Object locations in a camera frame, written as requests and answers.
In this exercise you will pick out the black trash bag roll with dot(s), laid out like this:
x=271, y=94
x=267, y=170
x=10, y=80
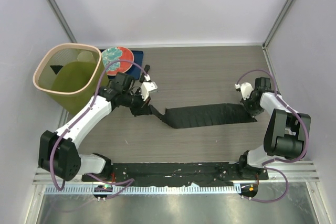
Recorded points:
x=144, y=74

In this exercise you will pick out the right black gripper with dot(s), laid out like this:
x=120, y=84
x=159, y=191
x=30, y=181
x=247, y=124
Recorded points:
x=252, y=113

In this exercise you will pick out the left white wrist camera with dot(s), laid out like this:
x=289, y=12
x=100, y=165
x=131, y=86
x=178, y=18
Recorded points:
x=147, y=87

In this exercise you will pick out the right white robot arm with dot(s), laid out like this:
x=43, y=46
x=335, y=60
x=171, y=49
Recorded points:
x=287, y=132

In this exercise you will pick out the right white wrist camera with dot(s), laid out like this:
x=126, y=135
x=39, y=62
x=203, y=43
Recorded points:
x=245, y=89

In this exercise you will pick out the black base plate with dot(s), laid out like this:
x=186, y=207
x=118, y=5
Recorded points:
x=208, y=174

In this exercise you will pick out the white slotted cable duct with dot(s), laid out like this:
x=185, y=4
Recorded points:
x=100, y=189

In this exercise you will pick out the red patterned plate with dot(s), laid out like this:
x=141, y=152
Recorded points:
x=114, y=54

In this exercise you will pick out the olive green trash bin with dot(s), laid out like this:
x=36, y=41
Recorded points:
x=69, y=74

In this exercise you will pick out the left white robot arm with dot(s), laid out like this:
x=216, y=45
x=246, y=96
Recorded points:
x=58, y=150

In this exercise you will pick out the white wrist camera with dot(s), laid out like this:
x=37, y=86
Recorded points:
x=147, y=87
x=245, y=89

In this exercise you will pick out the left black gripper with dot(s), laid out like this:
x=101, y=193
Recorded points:
x=142, y=109

